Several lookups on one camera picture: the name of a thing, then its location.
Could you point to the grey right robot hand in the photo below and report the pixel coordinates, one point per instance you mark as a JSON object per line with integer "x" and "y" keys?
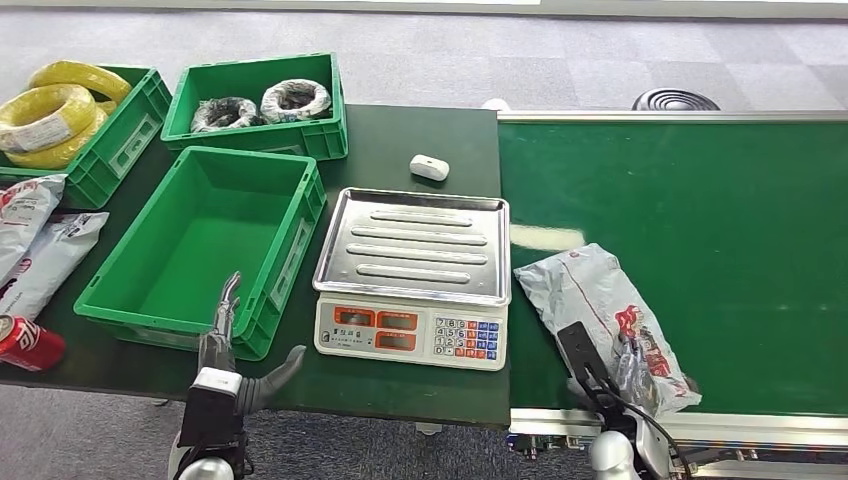
{"x": 636, "y": 364}

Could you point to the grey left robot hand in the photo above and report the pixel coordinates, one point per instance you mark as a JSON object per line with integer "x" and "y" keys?
{"x": 217, "y": 351}

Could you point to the grey mailer package red print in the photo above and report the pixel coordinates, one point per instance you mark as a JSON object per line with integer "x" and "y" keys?
{"x": 590, "y": 291}

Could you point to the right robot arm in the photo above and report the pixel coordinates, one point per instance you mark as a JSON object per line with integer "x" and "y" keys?
{"x": 613, "y": 457}

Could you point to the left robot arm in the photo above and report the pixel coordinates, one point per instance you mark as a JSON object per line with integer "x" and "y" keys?
{"x": 205, "y": 472}

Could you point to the green conveyor belt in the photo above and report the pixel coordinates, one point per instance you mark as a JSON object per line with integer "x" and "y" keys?
{"x": 729, "y": 199}

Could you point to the large empty green crate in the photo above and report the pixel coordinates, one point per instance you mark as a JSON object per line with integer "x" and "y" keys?
{"x": 199, "y": 258}

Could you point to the red soda can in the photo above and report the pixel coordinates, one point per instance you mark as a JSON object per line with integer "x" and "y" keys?
{"x": 30, "y": 344}

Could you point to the grey mailer bag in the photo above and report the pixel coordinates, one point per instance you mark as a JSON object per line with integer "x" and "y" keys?
{"x": 46, "y": 265}
{"x": 23, "y": 218}

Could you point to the white electronic weighing scale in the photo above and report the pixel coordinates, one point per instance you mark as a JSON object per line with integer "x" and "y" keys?
{"x": 411, "y": 265}

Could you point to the green crate with wrapped coils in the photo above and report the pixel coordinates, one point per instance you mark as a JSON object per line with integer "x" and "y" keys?
{"x": 265, "y": 142}

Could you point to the green crate with yellow coils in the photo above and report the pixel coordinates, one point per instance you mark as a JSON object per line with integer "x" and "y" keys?
{"x": 119, "y": 146}

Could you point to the black ribbed round object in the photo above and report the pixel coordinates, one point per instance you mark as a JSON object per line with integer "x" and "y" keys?
{"x": 674, "y": 100}

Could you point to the small white plastic device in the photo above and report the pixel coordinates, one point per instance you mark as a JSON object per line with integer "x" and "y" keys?
{"x": 429, "y": 167}

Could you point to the dark green table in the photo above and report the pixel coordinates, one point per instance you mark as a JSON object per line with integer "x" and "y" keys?
{"x": 411, "y": 132}

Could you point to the small white round object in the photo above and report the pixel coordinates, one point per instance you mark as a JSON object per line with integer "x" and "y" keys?
{"x": 495, "y": 104}

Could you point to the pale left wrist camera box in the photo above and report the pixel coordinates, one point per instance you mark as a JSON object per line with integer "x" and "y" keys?
{"x": 212, "y": 401}

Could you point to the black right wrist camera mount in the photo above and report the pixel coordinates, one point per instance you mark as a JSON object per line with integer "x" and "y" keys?
{"x": 583, "y": 351}

